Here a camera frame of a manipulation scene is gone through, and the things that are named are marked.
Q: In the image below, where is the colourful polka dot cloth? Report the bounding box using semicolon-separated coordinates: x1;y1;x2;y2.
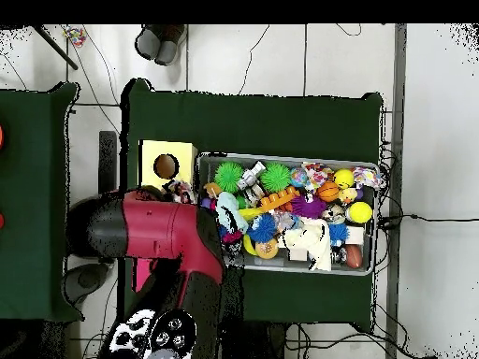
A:
166;179;197;205

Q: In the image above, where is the wooden box with three holes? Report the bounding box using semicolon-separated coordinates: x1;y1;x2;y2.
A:
134;139;199;294

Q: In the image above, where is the mint green foam cloth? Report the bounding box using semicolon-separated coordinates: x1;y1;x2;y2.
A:
215;193;244;235

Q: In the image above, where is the green spiky ball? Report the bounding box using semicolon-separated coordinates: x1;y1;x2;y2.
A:
212;162;245;194
259;162;293;194

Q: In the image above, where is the blue spiky ball with eyes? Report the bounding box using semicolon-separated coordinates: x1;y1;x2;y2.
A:
247;214;279;244

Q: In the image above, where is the orange plastic toy block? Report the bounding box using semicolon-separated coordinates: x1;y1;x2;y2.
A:
254;186;300;217

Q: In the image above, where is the purple furry monster toy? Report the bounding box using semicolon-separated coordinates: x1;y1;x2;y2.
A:
291;194;328;220

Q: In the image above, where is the cream knitted cloth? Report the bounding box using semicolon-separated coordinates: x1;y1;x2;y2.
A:
280;219;333;272

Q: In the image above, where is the dark green table cloth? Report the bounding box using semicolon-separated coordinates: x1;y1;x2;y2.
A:
0;81;80;323
119;78;386;330

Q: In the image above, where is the orange toy basketball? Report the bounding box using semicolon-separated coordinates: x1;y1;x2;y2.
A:
317;180;341;204

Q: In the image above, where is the yellow ball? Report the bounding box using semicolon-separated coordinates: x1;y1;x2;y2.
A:
347;201;373;225
334;168;356;189

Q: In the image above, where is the person's foot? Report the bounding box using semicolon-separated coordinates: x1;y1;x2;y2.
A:
134;24;165;61
154;24;186;66

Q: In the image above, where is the grey round stand base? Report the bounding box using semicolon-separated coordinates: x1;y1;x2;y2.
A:
63;261;113;304

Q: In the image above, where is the small colourful floor toy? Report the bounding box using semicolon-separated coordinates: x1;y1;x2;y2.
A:
61;25;87;48

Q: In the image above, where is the thin black rod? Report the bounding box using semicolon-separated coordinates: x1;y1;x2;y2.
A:
29;24;80;70

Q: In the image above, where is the wire mesh bin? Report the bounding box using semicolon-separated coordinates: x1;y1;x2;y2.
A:
196;152;382;278

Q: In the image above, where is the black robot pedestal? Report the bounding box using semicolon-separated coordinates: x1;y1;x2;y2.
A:
224;320;300;359

